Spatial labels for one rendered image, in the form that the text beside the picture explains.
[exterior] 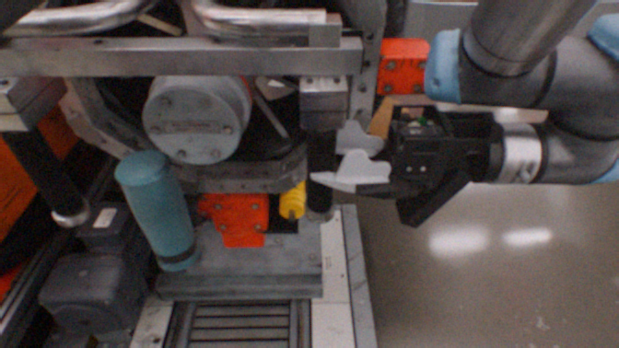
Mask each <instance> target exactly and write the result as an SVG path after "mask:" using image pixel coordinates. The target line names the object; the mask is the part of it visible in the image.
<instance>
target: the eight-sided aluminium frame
mask: <svg viewBox="0 0 619 348"><path fill-rule="evenodd" d="M61 2H63V0H48V1H46V2H45V3H44V4H41V5H40V6H39V7H38V8H37V9H35V10H44V9H54V8H61V6H60V4H61ZM352 2H353V3H356V8H357V11H358V14H359V16H360V19H361V23H362V25H363V28H365V38H363V45H364V48H366V52H364V62H363V70H362V75H348V76H347V90H348V95H347V106H346V107H347V113H346V117H345V120H355V121H358V122H359V124H360V126H361V129H362V132H363V134H367V133H368V129H369V124H370V123H371V122H372V117H371V115H372V108H373V101H374V95H375V87H376V81H377V73H378V67H379V59H380V46H381V39H383V32H384V27H386V21H385V18H386V12H387V3H386V1H385V0H352ZM62 78H63V79H64V81H65V83H66V85H67V87H68V92H67V93H66V94H65V96H64V97H62V98H61V100H60V101H59V102H58V104H59V106H60V108H61V110H62V111H63V112H64V114H65V116H66V119H67V123H68V124H69V125H70V126H71V127H72V129H73V131H74V133H75V134H76V136H78V137H81V138H82V139H84V140H85V141H86V142H87V143H88V144H90V145H91V144H93V145H96V146H98V147H99V148H101V149H103V150H105V151H107V152H108V154H110V155H113V156H115V157H117V158H119V159H120V160H123V159H124V158H126V157H128V156H130V155H131V154H132V153H133V152H136V151H140V150H146V149H154V150H157V151H162V150H161V149H160V148H159V147H157V146H156V145H155V144H154V143H153V142H152V141H151V140H150V138H149V137H148V135H147V133H145V132H142V131H141V130H139V129H138V128H136V127H134V126H133V125H132V124H130V123H129V122H126V121H124V120H122V119H121V118H119V116H118V115H116V114H114V113H113V112H110V111H108V110H107V109H106V108H105V105H104V103H103V101H102V97H101V95H100V93H99V90H98V88H97V86H95V84H94V80H93V78H92V76H62ZM170 159H171V165H172V168H173V170H174V174H176V176H177V179H178V181H179V184H180V185H181V190H182V194H191V195H197V194H198V192H199V191H202V192H212V194H221V193H234V192H272V193H273V194H276V193H279V192H289V191H291V190H292V189H294V188H296V187H297V186H298V185H299V183H300V182H302V181H303V180H305V179H306V175H307V173H306V166H307V165H306V140H305V141H304V142H303V143H302V144H301V145H299V146H298V147H297V148H295V149H294V151H293V152H292V153H291V154H289V155H288V156H287V157H284V158H283V159H282V160H280V161H251V162H216V163H212V164H191V163H187V162H183V161H180V160H178V159H176V158H173V157H170Z"/></svg>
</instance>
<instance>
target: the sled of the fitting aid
mask: <svg viewBox="0 0 619 348"><path fill-rule="evenodd" d="M185 202H186V206H187V210H188V215H189V217H190V221H191V224H192V226H195V225H196V224H198V222H199V218H200V217H198V209H197V199H191V200H185ZM154 288H155V290H156V292H157V294H158V297H159V299H160V301H202V299H281V298H322V293H323V278H322V274H261V275H189V274H188V273H187V270H186V269H184V270H181V271H176V272H170V271H166V270H163V269H162V268H160V270H159V273H158V278H157V281H156V284H155V287H154Z"/></svg>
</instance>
